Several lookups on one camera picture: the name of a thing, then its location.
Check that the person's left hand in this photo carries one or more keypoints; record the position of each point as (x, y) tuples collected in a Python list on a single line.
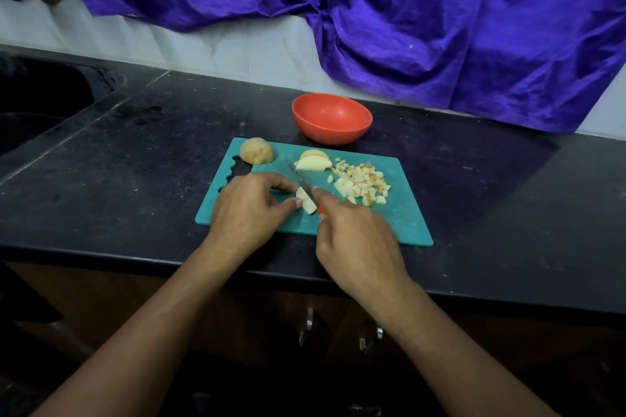
[(249, 216)]

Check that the person's right hand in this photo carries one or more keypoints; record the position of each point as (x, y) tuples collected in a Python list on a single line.
[(362, 251)]

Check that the teal plastic cutting board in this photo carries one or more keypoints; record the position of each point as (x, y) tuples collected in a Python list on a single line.
[(411, 226)]

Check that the brown potato half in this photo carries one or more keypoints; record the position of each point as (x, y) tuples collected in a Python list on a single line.
[(256, 151)]

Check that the pile of diced apple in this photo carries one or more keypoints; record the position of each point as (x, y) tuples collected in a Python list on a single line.
[(360, 182)]

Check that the orange bowl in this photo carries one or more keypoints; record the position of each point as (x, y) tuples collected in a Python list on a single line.
[(332, 119)]

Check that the person's left forearm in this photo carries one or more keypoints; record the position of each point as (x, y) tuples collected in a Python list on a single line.
[(127, 353)]

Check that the person's right forearm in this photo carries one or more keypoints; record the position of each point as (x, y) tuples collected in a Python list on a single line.
[(469, 363)]

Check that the dark kitchen sink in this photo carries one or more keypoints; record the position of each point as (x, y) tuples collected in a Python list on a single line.
[(44, 104)]

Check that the purple cloth curtain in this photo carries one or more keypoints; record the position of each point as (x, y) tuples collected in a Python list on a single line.
[(469, 11)]

